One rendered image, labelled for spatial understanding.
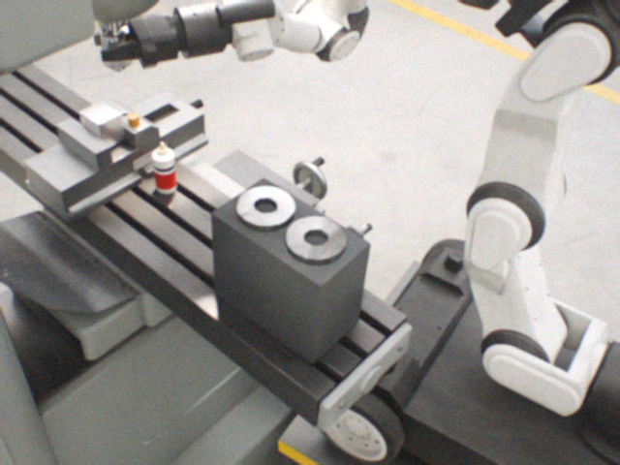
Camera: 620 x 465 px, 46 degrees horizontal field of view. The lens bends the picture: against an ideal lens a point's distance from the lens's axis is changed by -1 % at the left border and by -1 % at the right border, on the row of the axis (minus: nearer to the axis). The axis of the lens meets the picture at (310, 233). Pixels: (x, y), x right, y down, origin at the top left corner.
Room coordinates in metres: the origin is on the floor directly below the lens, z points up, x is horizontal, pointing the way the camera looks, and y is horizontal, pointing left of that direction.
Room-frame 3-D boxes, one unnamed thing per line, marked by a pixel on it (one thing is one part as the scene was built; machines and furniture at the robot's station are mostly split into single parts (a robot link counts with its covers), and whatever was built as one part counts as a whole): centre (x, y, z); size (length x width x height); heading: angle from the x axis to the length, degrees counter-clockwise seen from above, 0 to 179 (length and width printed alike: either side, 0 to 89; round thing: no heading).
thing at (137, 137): (1.17, 0.37, 1.01); 0.12 x 0.06 x 0.04; 51
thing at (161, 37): (1.11, 0.26, 1.24); 0.13 x 0.12 x 0.10; 27
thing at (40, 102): (1.09, 0.37, 0.89); 1.24 x 0.23 x 0.08; 52
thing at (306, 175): (1.46, 0.03, 0.62); 0.16 x 0.12 x 0.12; 142
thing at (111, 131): (1.12, 0.41, 1.03); 0.06 x 0.05 x 0.06; 51
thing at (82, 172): (1.15, 0.39, 0.98); 0.35 x 0.15 x 0.11; 141
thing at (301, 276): (0.81, 0.03, 1.02); 0.22 x 0.12 x 0.20; 53
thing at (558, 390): (0.95, -0.50, 0.68); 0.21 x 0.20 x 0.13; 61
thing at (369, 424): (0.85, -0.13, 0.50); 0.20 x 0.05 x 0.20; 61
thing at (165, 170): (1.08, 0.29, 0.98); 0.04 x 0.04 x 0.11
